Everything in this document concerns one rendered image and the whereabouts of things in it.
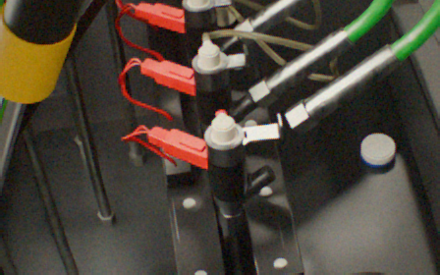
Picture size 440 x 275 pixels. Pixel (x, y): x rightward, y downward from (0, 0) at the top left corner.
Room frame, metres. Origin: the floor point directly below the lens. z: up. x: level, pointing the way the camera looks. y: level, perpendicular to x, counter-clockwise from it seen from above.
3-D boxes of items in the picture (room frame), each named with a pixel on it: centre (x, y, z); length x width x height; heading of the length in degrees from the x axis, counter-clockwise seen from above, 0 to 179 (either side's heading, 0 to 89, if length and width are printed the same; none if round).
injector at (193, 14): (0.65, 0.00, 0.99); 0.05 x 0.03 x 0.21; 93
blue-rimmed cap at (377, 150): (0.69, -0.17, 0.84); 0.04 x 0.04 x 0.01
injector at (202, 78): (0.57, -0.01, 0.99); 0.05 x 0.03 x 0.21; 93
